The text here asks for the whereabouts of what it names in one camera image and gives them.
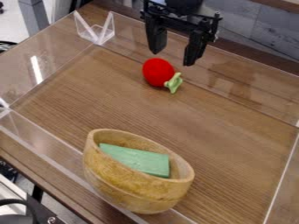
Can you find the clear acrylic corner bracket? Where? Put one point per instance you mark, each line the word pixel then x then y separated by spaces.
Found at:
pixel 94 33

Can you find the green rectangular block stick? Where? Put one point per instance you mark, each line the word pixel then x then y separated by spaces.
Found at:
pixel 144 161

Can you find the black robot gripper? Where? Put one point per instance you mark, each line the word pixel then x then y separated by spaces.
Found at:
pixel 181 15

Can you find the brown wooden bowl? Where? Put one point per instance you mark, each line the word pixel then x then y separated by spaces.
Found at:
pixel 138 192

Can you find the red plush strawberry toy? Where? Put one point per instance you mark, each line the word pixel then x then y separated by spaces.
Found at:
pixel 160 74

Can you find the clear acrylic enclosure wall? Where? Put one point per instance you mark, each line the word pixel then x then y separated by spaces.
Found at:
pixel 231 122

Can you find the black metal table leg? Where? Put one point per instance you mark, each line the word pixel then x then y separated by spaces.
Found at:
pixel 37 193

